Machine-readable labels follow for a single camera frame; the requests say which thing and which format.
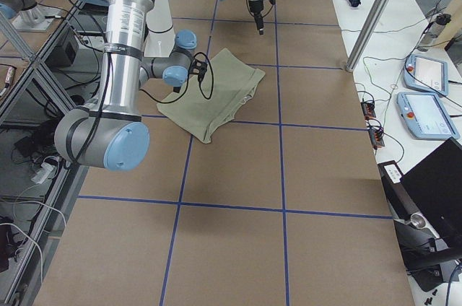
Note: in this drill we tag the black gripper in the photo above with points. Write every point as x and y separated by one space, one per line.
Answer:
255 8
177 88

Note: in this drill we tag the green long sleeve shirt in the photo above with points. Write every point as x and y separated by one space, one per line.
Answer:
202 110

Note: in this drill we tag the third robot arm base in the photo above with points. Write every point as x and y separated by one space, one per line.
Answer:
28 15

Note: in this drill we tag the blue teach pendant far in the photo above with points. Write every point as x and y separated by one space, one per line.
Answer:
426 74

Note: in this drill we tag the blue teach pendant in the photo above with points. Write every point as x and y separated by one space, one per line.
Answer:
425 116
426 74

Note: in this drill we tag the grey water bottle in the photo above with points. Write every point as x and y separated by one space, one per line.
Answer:
433 30

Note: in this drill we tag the blue teach pendant near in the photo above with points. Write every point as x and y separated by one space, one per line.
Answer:
425 116

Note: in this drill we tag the white power strip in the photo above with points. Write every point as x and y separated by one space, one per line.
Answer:
45 172

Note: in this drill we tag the black monitor with stand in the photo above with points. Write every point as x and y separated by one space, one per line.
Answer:
427 204

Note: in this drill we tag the aluminium frame post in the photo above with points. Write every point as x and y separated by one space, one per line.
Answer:
365 34

